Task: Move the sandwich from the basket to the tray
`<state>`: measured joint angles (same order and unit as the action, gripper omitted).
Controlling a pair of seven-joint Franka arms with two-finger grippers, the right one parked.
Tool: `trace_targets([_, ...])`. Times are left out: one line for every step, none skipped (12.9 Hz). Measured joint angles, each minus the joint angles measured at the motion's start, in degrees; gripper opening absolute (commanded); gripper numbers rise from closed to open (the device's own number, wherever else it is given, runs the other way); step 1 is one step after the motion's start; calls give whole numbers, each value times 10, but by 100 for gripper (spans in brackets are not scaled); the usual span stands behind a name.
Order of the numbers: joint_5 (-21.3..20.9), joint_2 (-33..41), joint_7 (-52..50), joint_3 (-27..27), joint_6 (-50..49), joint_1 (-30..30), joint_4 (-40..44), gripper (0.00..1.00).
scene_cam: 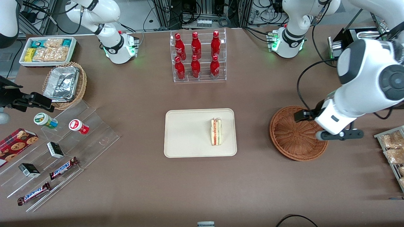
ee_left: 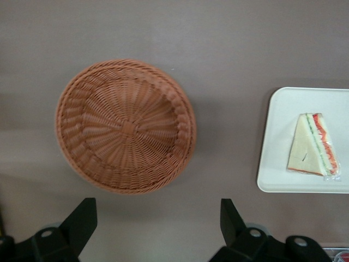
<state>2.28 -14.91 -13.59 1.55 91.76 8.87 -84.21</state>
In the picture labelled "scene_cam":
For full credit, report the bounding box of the dark brown wicker basket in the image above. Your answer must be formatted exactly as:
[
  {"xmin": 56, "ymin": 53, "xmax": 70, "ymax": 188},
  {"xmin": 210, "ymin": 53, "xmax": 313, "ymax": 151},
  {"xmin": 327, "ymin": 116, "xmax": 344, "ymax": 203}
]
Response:
[{"xmin": 269, "ymin": 106, "xmax": 329, "ymax": 161}]

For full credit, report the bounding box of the grey wire rack tray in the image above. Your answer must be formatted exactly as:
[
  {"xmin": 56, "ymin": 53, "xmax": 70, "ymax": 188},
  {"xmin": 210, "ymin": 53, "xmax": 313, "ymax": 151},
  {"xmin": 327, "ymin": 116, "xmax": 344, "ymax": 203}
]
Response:
[{"xmin": 374, "ymin": 125, "xmax": 404, "ymax": 193}]

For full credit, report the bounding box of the chocolate chip cookie box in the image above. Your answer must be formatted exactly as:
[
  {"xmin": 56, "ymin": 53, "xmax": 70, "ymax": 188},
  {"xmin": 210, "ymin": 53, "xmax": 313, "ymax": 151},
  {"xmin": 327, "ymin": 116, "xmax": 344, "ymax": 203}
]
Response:
[{"xmin": 0, "ymin": 128, "xmax": 39, "ymax": 167}]

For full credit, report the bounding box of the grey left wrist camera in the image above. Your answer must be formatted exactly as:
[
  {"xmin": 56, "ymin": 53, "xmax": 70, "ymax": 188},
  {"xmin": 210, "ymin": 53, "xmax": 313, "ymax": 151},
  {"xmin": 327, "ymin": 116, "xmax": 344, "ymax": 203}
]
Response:
[{"xmin": 316, "ymin": 129, "xmax": 364, "ymax": 141}]

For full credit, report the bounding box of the cream rectangular tray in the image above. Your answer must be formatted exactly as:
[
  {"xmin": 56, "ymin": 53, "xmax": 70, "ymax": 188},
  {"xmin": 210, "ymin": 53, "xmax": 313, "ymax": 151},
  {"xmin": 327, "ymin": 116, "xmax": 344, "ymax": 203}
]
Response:
[{"xmin": 164, "ymin": 108, "xmax": 237, "ymax": 158}]

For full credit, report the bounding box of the red cola bottle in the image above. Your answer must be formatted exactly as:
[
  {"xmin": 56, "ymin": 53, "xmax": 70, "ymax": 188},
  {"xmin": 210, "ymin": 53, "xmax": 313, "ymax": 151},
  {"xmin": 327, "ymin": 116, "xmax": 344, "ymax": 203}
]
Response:
[
  {"xmin": 191, "ymin": 55, "xmax": 201, "ymax": 79},
  {"xmin": 191, "ymin": 32, "xmax": 202, "ymax": 59},
  {"xmin": 175, "ymin": 56, "xmax": 186, "ymax": 80},
  {"xmin": 211, "ymin": 31, "xmax": 221, "ymax": 58},
  {"xmin": 210, "ymin": 55, "xmax": 220, "ymax": 79},
  {"xmin": 175, "ymin": 33, "xmax": 187, "ymax": 60}
]

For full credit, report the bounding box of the steel warmer pan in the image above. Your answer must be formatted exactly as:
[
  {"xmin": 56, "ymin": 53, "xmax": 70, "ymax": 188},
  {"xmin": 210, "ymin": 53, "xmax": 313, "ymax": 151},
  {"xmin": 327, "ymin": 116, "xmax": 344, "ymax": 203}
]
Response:
[{"xmin": 355, "ymin": 30, "xmax": 382, "ymax": 40}]

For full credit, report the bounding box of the red lidded jar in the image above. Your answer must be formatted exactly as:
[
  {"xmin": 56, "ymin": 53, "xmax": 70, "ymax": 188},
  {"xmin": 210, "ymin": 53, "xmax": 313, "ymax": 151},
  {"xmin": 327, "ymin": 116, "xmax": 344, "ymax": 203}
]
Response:
[{"xmin": 69, "ymin": 119, "xmax": 90, "ymax": 135}]

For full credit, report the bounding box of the triangle sandwich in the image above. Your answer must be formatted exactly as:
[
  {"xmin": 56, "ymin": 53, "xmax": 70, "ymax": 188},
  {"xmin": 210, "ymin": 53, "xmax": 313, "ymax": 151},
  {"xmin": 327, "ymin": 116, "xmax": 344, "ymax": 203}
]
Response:
[{"xmin": 210, "ymin": 118, "xmax": 223, "ymax": 146}]

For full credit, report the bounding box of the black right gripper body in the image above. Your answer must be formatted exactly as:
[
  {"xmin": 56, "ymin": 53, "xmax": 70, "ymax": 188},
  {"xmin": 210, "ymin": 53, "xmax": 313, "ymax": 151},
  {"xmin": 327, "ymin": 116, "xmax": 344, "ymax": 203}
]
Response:
[{"xmin": 0, "ymin": 76, "xmax": 33, "ymax": 112}]

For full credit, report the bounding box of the Snickers chocolate bar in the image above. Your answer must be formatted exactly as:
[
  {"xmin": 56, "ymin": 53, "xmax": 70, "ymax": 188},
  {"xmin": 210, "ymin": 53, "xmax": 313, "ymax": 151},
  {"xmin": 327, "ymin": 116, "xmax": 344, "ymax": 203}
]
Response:
[
  {"xmin": 17, "ymin": 182, "xmax": 51, "ymax": 206},
  {"xmin": 50, "ymin": 157, "xmax": 79, "ymax": 180}
]

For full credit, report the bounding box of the black food warmer appliance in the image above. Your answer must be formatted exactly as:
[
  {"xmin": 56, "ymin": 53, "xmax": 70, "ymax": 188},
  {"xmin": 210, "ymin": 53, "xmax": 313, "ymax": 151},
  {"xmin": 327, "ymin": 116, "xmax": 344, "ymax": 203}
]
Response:
[{"xmin": 328, "ymin": 27, "xmax": 389, "ymax": 60}]

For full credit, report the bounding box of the small black carton box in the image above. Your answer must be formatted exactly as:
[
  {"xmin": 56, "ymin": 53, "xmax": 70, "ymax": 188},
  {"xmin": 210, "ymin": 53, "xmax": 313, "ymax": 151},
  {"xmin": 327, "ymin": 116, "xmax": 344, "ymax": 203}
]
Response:
[
  {"xmin": 47, "ymin": 142, "xmax": 64, "ymax": 159},
  {"xmin": 18, "ymin": 163, "xmax": 41, "ymax": 178}
]

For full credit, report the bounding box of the green lidded jar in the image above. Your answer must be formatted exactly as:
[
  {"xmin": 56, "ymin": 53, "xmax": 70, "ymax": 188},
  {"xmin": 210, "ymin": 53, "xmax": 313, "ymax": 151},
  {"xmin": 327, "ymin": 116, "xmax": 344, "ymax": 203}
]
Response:
[{"xmin": 34, "ymin": 113, "xmax": 58, "ymax": 129}]

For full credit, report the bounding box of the aluminium foil container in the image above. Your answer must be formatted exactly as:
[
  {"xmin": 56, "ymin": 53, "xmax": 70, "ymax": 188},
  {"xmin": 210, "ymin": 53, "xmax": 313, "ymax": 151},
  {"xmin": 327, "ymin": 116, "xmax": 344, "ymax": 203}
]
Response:
[{"xmin": 43, "ymin": 66, "xmax": 80, "ymax": 102}]

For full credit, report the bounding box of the clear cracker bag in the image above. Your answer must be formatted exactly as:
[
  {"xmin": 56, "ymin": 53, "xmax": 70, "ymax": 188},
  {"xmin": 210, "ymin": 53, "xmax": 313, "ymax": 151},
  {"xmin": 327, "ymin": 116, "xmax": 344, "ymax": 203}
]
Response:
[
  {"xmin": 33, "ymin": 47, "xmax": 70, "ymax": 62},
  {"xmin": 44, "ymin": 38, "xmax": 63, "ymax": 48}
]

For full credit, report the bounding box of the black looped table cable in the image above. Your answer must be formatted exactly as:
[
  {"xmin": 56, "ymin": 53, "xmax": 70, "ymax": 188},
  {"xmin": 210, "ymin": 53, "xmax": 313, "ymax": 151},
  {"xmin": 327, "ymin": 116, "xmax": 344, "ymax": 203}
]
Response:
[{"xmin": 276, "ymin": 214, "xmax": 319, "ymax": 227}]

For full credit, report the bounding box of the light wicker basket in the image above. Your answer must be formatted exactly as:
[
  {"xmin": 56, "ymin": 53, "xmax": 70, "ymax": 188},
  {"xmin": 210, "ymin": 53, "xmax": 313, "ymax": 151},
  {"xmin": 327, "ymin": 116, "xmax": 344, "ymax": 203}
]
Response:
[{"xmin": 42, "ymin": 61, "xmax": 87, "ymax": 110}]

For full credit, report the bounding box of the white plastic snack bin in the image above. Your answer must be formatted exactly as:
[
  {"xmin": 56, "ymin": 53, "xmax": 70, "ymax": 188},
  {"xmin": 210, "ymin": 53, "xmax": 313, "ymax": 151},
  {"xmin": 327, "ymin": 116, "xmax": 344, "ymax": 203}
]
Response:
[{"xmin": 19, "ymin": 37, "xmax": 77, "ymax": 67}]

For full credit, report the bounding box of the clear acrylic stepped display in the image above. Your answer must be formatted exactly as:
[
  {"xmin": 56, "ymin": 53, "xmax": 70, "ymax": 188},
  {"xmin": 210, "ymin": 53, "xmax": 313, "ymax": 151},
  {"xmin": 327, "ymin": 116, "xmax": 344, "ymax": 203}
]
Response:
[{"xmin": 0, "ymin": 100, "xmax": 121, "ymax": 212}]

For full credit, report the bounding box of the clear acrylic bottle rack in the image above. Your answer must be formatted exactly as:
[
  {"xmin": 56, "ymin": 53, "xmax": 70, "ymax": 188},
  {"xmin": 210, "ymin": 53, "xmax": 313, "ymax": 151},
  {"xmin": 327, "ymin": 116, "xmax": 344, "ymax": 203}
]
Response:
[{"xmin": 170, "ymin": 28, "xmax": 227, "ymax": 83}]

